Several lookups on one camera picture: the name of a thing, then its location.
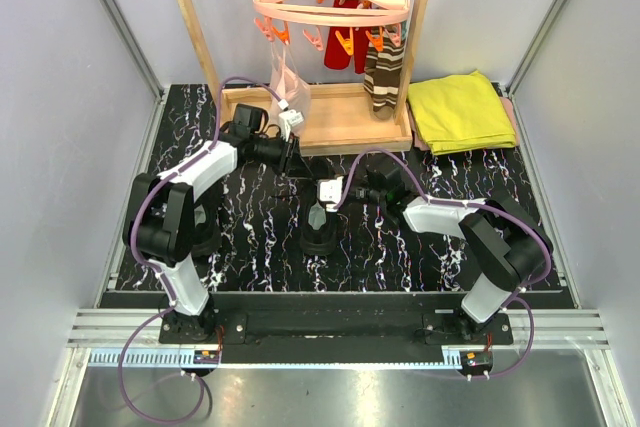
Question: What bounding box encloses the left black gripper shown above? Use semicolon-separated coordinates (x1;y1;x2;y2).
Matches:
251;131;313;180

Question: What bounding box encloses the black sneaker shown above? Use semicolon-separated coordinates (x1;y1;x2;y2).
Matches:
191;202;221;258
300;196;338;256

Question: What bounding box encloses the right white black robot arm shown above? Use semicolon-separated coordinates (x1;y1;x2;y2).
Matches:
340;167;553;344

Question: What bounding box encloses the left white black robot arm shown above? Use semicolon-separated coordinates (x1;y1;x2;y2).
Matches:
123;101;311;343

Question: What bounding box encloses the black marble pattern mat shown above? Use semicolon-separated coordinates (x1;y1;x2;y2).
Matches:
94;82;576;309

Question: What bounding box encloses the white pink hanging garment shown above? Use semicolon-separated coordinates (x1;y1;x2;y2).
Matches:
269;43;311;120

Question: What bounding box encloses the red hanging sock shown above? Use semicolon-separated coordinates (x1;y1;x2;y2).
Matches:
324;27;369;74

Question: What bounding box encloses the yellow folded towel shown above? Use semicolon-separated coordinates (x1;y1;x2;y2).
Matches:
407;71;518;155

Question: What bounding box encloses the brown striped hanging sock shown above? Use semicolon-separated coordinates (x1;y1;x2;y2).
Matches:
363;31;404;121

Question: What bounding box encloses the pink round clip hanger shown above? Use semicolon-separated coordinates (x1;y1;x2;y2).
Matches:
252;0;411;56

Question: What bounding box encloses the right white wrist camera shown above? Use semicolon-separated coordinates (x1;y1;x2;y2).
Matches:
317;176;344;212

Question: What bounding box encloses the wooden drying rack frame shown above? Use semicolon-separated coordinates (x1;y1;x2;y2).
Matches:
177;0;428;156

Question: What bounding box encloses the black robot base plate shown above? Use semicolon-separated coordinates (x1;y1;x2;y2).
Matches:
159;292;514;366

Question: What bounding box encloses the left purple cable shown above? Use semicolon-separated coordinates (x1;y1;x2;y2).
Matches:
117;75;289;424

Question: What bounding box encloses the aluminium frame rail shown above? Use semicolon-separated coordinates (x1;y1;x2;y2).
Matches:
67;309;609;350

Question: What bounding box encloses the grey slotted cable duct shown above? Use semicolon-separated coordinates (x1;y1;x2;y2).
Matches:
88;348;222;368

